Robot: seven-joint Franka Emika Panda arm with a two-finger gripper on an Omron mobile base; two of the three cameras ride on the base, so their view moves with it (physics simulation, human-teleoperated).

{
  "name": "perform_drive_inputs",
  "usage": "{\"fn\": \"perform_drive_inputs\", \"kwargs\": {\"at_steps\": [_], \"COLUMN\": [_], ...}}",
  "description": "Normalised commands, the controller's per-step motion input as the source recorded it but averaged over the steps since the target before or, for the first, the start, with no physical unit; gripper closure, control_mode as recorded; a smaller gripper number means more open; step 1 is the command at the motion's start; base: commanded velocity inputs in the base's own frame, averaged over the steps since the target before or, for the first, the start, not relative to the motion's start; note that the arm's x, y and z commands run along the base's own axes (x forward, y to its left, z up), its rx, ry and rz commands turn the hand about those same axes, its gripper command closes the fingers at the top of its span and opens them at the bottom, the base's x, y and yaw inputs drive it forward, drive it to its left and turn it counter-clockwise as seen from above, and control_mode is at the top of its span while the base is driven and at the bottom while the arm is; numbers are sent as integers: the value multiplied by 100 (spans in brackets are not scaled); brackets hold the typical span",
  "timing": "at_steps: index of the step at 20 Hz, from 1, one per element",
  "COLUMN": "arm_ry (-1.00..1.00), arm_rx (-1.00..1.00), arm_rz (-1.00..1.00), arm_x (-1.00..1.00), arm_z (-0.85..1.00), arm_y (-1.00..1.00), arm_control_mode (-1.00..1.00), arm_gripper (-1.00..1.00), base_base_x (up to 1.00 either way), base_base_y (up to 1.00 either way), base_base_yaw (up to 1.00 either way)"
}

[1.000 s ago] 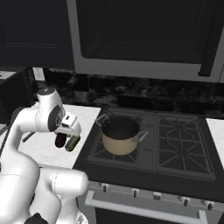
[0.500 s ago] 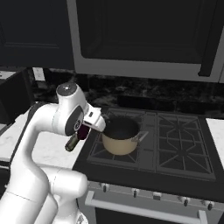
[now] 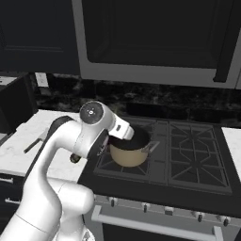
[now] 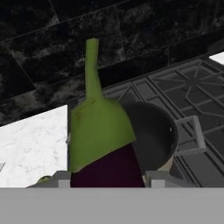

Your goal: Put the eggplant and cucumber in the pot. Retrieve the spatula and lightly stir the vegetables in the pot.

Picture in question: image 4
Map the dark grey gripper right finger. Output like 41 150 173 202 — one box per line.
143 170 197 189

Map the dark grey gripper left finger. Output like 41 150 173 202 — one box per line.
27 171 72 189

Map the purple eggplant with green stem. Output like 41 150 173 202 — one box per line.
68 38 146 189

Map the green cucumber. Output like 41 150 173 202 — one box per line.
36 175 53 185

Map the grey metal pot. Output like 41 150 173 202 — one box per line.
66 101 207 172

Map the dark grey hob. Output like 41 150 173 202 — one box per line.
66 57 224 188

